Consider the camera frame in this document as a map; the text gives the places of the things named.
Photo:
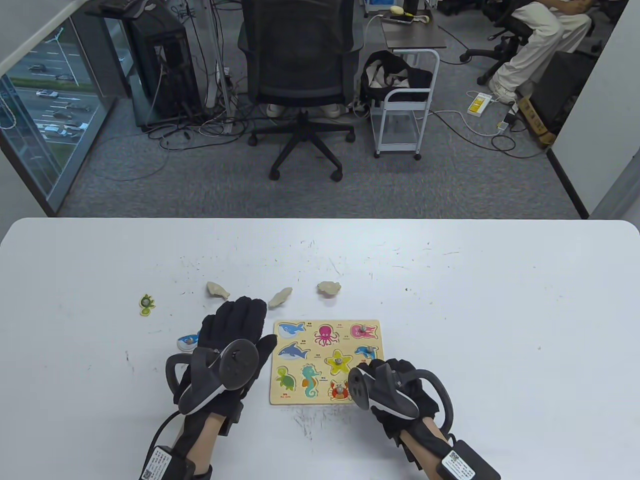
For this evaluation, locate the person's right hand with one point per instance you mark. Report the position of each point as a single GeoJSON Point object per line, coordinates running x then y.
{"type": "Point", "coordinates": [425, 405]}

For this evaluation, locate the person's left hand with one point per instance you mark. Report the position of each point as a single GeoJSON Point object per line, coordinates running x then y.
{"type": "Point", "coordinates": [235, 320]}

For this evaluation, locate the wooden puzzle piece with tail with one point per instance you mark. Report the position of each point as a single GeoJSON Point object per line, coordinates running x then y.
{"type": "Point", "coordinates": [216, 289]}

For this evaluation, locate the seahorse puzzle piece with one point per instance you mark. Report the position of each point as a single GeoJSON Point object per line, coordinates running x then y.
{"type": "Point", "coordinates": [280, 298]}

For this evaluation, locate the blue white puzzle piece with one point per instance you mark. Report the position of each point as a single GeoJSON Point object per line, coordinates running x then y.
{"type": "Point", "coordinates": [187, 341]}

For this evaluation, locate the blue dolphin puzzle piece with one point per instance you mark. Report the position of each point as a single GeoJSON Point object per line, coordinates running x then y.
{"type": "Point", "coordinates": [364, 353]}

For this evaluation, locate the yellow starfish puzzle piece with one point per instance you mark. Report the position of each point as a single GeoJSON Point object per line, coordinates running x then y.
{"type": "Point", "coordinates": [346, 367]}

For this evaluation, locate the red crab puzzle piece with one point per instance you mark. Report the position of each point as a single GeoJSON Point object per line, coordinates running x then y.
{"type": "Point", "coordinates": [336, 395]}

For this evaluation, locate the green turtle puzzle piece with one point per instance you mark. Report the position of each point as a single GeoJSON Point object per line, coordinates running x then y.
{"type": "Point", "coordinates": [146, 305]}

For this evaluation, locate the pink jellyfish puzzle piece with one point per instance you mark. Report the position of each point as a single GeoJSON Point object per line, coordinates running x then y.
{"type": "Point", "coordinates": [371, 333]}

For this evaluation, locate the wooden sea animal puzzle frame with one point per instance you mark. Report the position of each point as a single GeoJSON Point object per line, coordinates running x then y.
{"type": "Point", "coordinates": [320, 356]}

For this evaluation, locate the octopus puzzle piece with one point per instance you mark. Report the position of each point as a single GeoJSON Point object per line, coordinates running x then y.
{"type": "Point", "coordinates": [328, 288]}

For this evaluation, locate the person's left forearm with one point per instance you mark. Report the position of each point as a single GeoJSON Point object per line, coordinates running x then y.
{"type": "Point", "coordinates": [202, 442]}

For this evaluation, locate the person's right forearm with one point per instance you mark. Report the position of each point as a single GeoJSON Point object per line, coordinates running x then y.
{"type": "Point", "coordinates": [425, 455]}

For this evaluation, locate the black grey hand controller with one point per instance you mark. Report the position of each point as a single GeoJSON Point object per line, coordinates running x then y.
{"type": "Point", "coordinates": [390, 390]}
{"type": "Point", "coordinates": [239, 364]}

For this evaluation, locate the black computer tower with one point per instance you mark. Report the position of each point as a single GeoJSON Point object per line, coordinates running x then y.
{"type": "Point", "coordinates": [165, 75]}

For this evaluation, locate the white metal desk leg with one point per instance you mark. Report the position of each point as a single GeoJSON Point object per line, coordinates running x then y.
{"type": "Point", "coordinates": [220, 60]}

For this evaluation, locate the black mesh office chair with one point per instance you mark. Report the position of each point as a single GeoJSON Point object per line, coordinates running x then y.
{"type": "Point", "coordinates": [300, 60]}

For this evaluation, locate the glass window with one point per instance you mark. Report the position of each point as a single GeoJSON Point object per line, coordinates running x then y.
{"type": "Point", "coordinates": [50, 110]}

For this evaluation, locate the white rolling cart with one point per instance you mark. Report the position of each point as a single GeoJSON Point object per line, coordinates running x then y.
{"type": "Point", "coordinates": [406, 90]}

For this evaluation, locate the white power adapter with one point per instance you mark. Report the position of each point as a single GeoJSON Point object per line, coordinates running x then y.
{"type": "Point", "coordinates": [502, 125]}

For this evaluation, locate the black bag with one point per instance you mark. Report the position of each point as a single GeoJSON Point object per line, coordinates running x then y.
{"type": "Point", "coordinates": [420, 77]}

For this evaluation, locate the white yellow power strip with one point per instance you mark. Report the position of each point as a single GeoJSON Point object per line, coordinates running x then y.
{"type": "Point", "coordinates": [479, 104]}

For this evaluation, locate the cardboard box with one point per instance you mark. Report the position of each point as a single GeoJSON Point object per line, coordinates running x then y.
{"type": "Point", "coordinates": [532, 117]}

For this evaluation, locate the black keyboard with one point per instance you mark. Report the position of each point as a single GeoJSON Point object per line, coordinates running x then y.
{"type": "Point", "coordinates": [125, 7]}

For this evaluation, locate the dark brown side table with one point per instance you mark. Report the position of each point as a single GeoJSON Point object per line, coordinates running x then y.
{"type": "Point", "coordinates": [415, 35]}

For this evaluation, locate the black cabinet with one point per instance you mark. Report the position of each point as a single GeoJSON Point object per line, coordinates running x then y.
{"type": "Point", "coordinates": [560, 90]}

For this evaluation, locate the blue white box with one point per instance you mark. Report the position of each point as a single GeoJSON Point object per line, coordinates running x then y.
{"type": "Point", "coordinates": [380, 4]}

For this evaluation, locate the pale yellow round object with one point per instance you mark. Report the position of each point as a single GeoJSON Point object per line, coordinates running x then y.
{"type": "Point", "coordinates": [397, 9]}

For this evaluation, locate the cream elongated object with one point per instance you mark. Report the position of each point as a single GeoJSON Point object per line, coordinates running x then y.
{"type": "Point", "coordinates": [423, 19]}

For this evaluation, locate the black bottle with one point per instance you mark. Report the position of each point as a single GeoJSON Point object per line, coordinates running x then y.
{"type": "Point", "coordinates": [411, 5]}

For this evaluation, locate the black swivel chair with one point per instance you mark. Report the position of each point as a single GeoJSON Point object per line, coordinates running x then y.
{"type": "Point", "coordinates": [515, 25]}

